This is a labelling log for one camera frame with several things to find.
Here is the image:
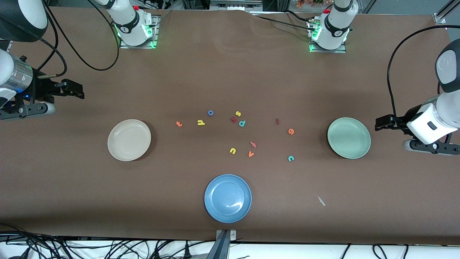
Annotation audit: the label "aluminium corner profile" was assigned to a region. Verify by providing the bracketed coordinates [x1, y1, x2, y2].
[433, 0, 460, 25]

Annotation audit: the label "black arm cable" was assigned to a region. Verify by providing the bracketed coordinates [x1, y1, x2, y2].
[387, 24, 460, 124]
[36, 0, 120, 78]

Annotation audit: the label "brown table cover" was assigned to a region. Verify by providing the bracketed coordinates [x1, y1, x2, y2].
[0, 6, 460, 246]

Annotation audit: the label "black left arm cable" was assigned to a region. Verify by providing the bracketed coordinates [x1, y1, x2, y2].
[387, 24, 460, 124]

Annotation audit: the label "black looped floor cable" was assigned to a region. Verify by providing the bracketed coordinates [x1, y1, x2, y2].
[372, 244, 408, 259]

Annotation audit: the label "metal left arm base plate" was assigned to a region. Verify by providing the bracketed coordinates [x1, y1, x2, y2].
[308, 20, 347, 54]

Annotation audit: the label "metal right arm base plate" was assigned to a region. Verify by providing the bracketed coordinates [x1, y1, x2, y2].
[120, 15, 158, 49]

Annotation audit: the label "grey metal frame bracket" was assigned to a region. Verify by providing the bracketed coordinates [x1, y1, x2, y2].
[210, 0, 263, 12]

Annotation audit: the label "green round plate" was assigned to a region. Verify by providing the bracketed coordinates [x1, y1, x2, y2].
[327, 117, 371, 159]

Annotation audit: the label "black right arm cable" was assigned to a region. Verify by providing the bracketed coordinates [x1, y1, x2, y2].
[36, 0, 120, 78]

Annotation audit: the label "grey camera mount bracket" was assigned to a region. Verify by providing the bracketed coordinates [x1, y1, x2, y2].
[215, 229, 238, 259]

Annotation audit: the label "blue round plate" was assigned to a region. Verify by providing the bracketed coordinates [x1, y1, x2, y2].
[204, 174, 252, 223]

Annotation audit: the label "beige round plate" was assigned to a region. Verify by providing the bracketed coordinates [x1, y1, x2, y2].
[107, 119, 152, 162]

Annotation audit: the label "black base power cable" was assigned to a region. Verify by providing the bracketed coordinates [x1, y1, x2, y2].
[252, 10, 317, 33]

